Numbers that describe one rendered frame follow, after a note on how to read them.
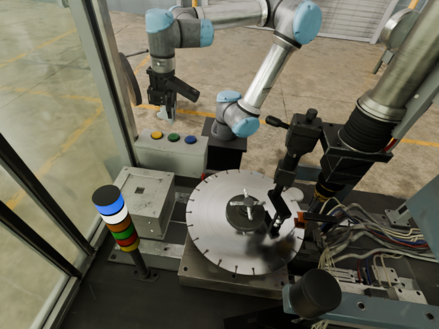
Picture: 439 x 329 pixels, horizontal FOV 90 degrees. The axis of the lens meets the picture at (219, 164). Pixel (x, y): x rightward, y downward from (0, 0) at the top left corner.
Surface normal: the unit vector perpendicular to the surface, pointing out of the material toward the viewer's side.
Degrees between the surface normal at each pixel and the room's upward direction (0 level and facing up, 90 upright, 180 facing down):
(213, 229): 0
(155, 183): 0
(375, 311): 0
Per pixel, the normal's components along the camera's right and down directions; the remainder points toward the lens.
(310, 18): 0.47, 0.57
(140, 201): 0.07, -0.69
